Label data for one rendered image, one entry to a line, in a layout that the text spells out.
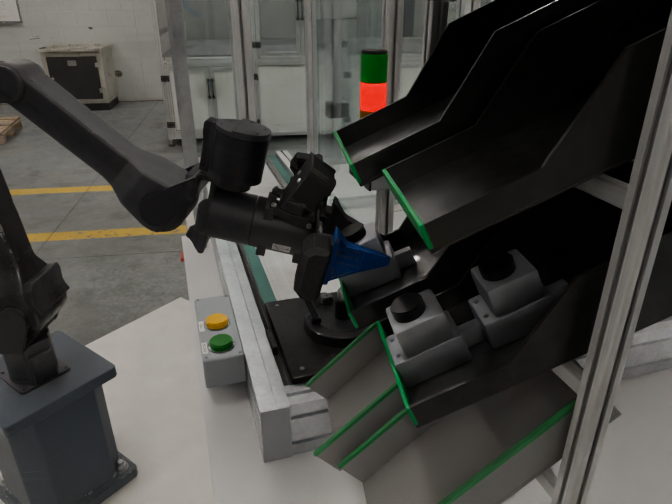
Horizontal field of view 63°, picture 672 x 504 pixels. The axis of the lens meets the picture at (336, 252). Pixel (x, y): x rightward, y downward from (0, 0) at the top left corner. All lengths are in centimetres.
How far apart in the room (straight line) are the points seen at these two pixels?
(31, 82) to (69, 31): 850
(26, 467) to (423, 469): 50
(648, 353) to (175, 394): 87
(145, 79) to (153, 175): 839
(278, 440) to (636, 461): 55
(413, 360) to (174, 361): 71
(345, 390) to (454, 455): 22
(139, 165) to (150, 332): 67
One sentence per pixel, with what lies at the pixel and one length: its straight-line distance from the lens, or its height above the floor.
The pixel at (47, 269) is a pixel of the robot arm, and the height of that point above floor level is 121.
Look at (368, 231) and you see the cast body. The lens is 62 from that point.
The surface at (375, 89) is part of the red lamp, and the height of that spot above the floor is 135.
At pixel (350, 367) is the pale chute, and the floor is 104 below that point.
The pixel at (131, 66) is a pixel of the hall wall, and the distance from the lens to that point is 899.
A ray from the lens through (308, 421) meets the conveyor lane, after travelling 87.
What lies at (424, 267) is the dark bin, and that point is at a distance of 63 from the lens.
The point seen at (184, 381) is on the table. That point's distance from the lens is 108.
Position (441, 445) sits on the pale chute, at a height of 107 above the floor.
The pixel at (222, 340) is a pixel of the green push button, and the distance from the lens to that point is 97.
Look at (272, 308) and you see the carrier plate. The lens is 104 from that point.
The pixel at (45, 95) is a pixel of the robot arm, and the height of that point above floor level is 142.
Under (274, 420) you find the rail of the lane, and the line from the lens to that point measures 85.
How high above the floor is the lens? 151
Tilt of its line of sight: 26 degrees down
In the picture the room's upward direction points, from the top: straight up
